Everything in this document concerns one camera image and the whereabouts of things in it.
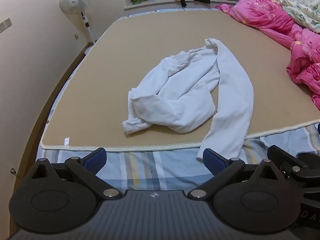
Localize white floral quilt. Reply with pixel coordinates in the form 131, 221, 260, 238
276, 0, 320, 34

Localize tan bed mat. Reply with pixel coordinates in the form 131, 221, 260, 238
40, 9, 320, 153

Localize white long-sleeve shirt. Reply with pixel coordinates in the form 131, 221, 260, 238
122, 38, 255, 161

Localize blue plaid bed sheet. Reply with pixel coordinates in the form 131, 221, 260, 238
36, 8, 320, 193

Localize wall switch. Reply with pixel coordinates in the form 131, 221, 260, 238
0, 18, 12, 33

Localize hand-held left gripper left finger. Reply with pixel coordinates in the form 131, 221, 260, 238
25, 148, 123, 200

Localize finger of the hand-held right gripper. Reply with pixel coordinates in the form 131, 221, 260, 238
267, 145, 309, 170

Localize pink floral quilt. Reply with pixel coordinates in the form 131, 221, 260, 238
215, 0, 320, 110

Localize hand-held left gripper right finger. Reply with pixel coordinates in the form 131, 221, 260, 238
187, 148, 285, 200

